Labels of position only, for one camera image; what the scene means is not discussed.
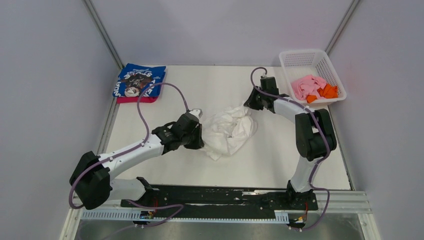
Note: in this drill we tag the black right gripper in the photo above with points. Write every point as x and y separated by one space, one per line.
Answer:
251 102

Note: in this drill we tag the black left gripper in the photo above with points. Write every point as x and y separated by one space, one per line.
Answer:
199 143

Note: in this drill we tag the white printed t shirt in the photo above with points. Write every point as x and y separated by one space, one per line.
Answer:
225 132

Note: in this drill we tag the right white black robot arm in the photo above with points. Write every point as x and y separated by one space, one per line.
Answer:
314 133

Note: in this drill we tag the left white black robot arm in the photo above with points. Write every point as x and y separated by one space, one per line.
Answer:
95 179

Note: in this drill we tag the light pink crumpled shirt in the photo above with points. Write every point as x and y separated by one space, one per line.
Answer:
305 85

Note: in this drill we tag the white plastic basket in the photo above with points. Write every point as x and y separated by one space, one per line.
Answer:
296 64

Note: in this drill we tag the orange crumpled shirt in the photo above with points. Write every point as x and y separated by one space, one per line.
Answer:
328 92

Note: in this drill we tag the folded blue printed t shirt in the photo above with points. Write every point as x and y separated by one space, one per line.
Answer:
134 79

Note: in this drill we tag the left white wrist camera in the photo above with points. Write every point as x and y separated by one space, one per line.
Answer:
197 112

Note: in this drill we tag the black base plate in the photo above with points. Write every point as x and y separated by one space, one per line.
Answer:
206 202

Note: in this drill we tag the aluminium frame rail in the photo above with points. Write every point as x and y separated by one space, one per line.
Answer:
340 201

